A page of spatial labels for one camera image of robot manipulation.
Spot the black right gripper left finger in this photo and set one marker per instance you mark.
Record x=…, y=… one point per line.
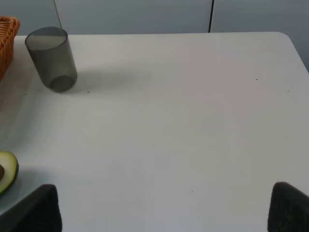
x=38, y=212

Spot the orange wicker basket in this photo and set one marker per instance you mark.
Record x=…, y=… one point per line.
x=9, y=27

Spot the grey translucent plastic cup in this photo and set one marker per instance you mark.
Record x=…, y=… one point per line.
x=51, y=54

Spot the halved avocado with pit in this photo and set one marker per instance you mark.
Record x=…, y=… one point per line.
x=9, y=168

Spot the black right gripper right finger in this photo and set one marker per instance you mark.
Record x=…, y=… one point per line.
x=289, y=209

